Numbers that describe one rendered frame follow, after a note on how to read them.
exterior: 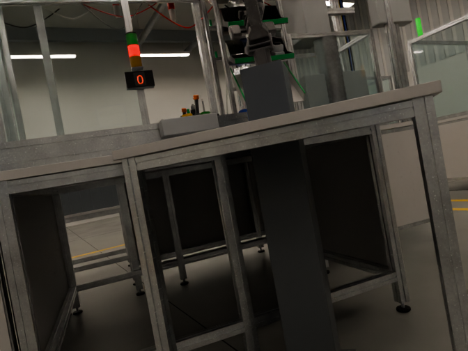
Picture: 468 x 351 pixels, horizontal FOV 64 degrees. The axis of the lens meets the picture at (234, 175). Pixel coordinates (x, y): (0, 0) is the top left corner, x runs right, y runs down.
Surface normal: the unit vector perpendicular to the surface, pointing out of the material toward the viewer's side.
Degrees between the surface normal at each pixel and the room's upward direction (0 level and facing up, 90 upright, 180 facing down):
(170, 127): 90
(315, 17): 90
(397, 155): 90
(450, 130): 90
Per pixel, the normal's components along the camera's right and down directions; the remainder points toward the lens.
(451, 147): -0.87, 0.16
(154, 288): -0.29, 0.07
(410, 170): 0.33, -0.04
